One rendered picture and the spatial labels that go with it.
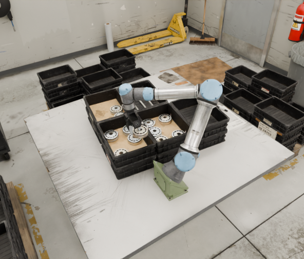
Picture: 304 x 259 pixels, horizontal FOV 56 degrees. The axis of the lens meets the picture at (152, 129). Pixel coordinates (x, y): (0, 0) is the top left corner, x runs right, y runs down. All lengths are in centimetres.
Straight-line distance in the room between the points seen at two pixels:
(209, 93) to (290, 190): 173
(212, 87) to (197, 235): 140
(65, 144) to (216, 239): 145
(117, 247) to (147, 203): 33
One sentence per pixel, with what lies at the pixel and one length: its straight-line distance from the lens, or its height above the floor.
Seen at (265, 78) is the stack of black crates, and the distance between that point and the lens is 363.
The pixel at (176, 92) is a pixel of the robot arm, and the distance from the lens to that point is 173.
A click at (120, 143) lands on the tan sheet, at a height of 83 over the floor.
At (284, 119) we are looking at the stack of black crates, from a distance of 303.
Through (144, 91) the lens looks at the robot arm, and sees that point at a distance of 163.
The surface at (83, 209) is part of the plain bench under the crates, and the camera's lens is 189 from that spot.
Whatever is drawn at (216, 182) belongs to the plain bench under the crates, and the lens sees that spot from 199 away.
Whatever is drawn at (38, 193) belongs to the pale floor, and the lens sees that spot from 302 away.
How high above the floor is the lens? 221
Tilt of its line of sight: 40 degrees down
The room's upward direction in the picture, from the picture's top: 2 degrees counter-clockwise
